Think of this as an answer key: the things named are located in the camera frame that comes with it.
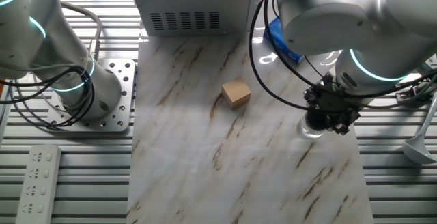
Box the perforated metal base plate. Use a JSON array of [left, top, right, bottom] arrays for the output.
[[46, 58, 137, 132]]

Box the grey base cable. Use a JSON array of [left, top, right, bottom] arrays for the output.
[[59, 1, 104, 63]]

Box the wooden block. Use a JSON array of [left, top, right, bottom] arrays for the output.
[[221, 76, 253, 110]]

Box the white power strip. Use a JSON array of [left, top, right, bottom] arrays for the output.
[[15, 144, 63, 224]]

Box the blue tissue pack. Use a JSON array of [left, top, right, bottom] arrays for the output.
[[263, 17, 305, 65]]

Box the black base cable bundle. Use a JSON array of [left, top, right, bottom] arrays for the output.
[[0, 63, 98, 129]]

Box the clear glass jar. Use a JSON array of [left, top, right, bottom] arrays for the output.
[[296, 117, 327, 141]]

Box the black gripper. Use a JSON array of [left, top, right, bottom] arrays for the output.
[[303, 73, 361, 135]]

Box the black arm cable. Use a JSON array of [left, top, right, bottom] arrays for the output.
[[248, 0, 437, 111]]

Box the metal clamp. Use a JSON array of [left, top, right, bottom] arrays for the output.
[[395, 82, 437, 102]]

